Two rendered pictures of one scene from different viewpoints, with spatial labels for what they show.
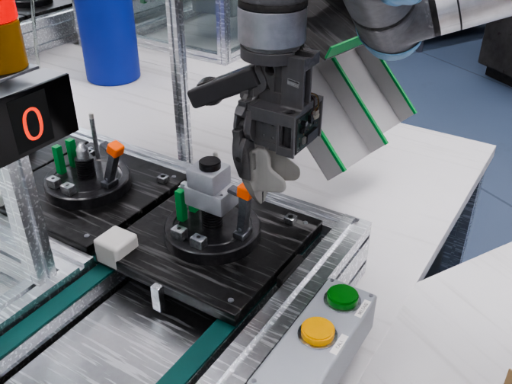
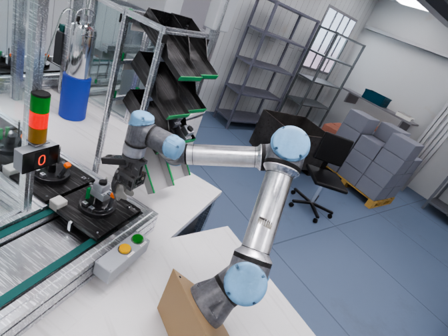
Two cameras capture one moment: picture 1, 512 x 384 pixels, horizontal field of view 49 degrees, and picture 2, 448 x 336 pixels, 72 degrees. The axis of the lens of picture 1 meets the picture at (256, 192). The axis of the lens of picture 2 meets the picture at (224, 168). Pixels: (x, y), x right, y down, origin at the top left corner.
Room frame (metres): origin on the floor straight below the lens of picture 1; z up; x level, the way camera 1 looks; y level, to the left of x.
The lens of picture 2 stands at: (-0.33, -0.04, 1.82)
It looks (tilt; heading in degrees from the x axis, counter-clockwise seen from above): 27 degrees down; 342
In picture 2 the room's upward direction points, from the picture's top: 23 degrees clockwise
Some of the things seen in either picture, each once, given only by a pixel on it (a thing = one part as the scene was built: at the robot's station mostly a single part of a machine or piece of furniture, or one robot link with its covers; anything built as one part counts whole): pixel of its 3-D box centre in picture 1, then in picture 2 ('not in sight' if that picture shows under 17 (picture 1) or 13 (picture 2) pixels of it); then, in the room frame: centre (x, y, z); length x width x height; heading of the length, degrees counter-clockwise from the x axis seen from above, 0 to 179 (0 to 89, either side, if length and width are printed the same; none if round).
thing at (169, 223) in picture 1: (212, 229); (98, 204); (0.67, 0.06, 0.98); 0.14 x 0.14 x 0.02
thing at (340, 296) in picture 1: (342, 299); (137, 239); (0.54, -0.11, 0.96); 0.04 x 0.04 x 0.02
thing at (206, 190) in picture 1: (205, 180); (99, 187); (0.67, 0.07, 1.06); 0.08 x 0.04 x 0.07; 58
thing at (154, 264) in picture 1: (212, 240); (97, 208); (0.67, 0.06, 0.96); 0.24 x 0.24 x 0.02; 58
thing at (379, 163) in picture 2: not in sight; (371, 157); (3.65, -3.46, 0.55); 1.10 x 0.74 x 1.09; 28
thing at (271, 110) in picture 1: (276, 97); (131, 169); (0.61, -0.02, 1.21); 0.09 x 0.08 x 0.12; 58
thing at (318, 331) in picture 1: (317, 333); (125, 249); (0.48, -0.07, 0.96); 0.04 x 0.04 x 0.02
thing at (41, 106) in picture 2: not in sight; (40, 103); (0.57, 0.26, 1.39); 0.05 x 0.05 x 0.05
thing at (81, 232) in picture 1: (84, 164); (52, 166); (0.81, 0.28, 1.01); 0.24 x 0.24 x 0.13; 58
